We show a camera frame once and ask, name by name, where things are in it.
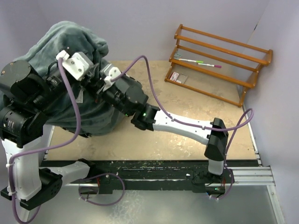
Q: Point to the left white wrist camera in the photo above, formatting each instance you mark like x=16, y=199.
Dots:
x=77, y=65

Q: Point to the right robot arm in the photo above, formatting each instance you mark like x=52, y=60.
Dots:
x=127, y=96

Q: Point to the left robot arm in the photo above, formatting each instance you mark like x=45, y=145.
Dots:
x=27, y=96

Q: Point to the green capped white marker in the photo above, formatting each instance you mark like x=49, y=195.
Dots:
x=189, y=60

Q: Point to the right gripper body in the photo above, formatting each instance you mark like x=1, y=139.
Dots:
x=113, y=95

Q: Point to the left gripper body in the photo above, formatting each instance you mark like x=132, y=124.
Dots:
x=56, y=85

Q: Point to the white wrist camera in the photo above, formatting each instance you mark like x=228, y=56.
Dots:
x=108, y=74
x=77, y=65

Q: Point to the pink capped white marker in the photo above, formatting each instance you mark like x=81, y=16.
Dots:
x=210, y=65

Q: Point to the red and white card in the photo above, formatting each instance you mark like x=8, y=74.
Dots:
x=174, y=76

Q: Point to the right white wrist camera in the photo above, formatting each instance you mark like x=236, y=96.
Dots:
x=108, y=74

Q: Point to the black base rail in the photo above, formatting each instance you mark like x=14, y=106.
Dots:
x=160, y=175

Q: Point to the aluminium frame rail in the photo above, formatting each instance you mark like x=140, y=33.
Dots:
x=260, y=176

